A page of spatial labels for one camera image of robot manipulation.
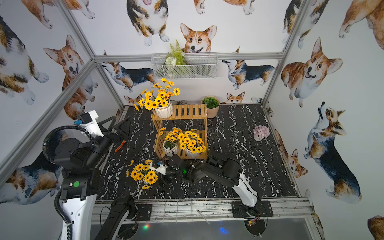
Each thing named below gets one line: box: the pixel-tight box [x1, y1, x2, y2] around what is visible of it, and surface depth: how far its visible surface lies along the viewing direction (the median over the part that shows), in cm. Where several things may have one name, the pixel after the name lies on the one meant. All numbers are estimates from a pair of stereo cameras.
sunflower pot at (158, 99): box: [134, 78, 180, 119], surface depth 71 cm
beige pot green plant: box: [201, 95, 220, 119], surface depth 112 cm
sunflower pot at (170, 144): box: [163, 127, 181, 157], surface depth 87 cm
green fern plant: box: [165, 39, 187, 67], surface depth 84 cm
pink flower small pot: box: [252, 125, 270, 142], surface depth 96 cm
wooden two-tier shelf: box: [151, 103, 208, 160], surface depth 82 cm
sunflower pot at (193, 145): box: [178, 128, 206, 159], surface depth 82 cm
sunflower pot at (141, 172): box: [131, 159, 158, 190], surface depth 74 cm
